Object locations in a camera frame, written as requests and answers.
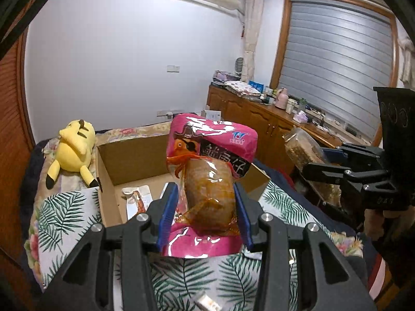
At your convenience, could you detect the wooden slatted wardrobe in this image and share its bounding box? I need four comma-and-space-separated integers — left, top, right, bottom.
0, 0, 37, 302

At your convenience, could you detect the pink thermos jug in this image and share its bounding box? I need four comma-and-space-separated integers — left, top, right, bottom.
275, 88, 290, 110

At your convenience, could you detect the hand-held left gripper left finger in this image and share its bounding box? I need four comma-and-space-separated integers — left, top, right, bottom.
40, 182, 179, 311

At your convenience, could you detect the clear packet of brown snack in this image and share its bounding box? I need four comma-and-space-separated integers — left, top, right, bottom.
284, 126, 343, 208

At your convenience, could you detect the folded floral cloth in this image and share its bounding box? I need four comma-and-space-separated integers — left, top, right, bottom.
225, 80, 264, 98

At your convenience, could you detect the white paper bag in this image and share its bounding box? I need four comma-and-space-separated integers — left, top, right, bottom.
204, 105, 223, 121

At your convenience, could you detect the yellow plush toy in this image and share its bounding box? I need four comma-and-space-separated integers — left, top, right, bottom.
45, 119, 100, 190

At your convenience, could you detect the pink fish snack packet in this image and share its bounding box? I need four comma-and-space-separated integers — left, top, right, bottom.
161, 113, 259, 260

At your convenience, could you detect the brown cardboard box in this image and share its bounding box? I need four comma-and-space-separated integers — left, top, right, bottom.
95, 132, 272, 228

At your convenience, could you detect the small white snack packet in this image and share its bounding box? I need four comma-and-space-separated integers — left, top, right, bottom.
194, 293, 222, 311

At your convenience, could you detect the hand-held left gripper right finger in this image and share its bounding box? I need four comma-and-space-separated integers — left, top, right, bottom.
233, 182, 377, 311

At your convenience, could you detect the purple cloth bundle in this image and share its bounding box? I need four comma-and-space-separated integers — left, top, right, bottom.
212, 69, 239, 87

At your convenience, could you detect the wooden sideboard cabinet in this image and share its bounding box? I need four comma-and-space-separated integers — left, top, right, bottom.
207, 84, 373, 177

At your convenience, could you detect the cream floral curtain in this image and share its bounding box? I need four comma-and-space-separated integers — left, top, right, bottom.
241, 0, 264, 82

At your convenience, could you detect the person's right hand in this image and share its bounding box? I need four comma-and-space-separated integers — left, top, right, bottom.
363, 208, 391, 242

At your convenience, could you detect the leaf print blanket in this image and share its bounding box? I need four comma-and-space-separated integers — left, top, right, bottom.
29, 178, 342, 311

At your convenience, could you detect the white red chicken feet packet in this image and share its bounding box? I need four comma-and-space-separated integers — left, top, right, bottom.
121, 185, 153, 221

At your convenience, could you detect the grey window blind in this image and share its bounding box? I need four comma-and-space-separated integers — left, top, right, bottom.
279, 0, 395, 140

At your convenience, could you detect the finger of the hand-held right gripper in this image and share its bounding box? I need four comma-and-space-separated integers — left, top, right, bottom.
302, 161, 391, 198
319, 143, 388, 168

